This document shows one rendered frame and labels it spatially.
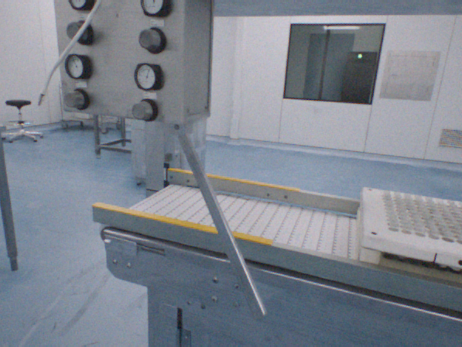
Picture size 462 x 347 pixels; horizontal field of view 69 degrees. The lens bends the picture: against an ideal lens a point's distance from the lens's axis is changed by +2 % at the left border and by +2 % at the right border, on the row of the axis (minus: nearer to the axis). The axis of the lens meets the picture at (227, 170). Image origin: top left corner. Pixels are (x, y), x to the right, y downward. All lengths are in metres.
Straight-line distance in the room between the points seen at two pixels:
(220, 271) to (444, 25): 5.52
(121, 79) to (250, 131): 5.53
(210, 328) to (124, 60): 0.52
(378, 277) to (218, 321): 0.33
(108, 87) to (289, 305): 0.44
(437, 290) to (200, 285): 0.35
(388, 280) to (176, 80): 0.40
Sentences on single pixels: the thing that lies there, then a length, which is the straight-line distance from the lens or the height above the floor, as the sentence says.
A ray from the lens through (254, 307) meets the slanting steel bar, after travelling 0.45.
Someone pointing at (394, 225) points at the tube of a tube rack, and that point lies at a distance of 0.56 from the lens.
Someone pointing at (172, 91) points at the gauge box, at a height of 1.20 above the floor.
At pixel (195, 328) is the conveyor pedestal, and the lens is 0.75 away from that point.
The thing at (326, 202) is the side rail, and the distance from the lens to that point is 0.78.
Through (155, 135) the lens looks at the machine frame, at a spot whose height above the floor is 1.06.
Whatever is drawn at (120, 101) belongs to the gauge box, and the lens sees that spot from 0.54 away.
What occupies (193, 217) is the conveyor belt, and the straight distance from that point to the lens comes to 0.69.
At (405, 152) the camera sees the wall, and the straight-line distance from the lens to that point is 5.90.
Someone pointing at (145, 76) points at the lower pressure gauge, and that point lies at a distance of 0.50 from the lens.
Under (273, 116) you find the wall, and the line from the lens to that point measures 5.89.
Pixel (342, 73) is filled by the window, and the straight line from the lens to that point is 5.74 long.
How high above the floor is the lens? 1.23
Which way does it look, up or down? 16 degrees down
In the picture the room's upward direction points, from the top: 3 degrees clockwise
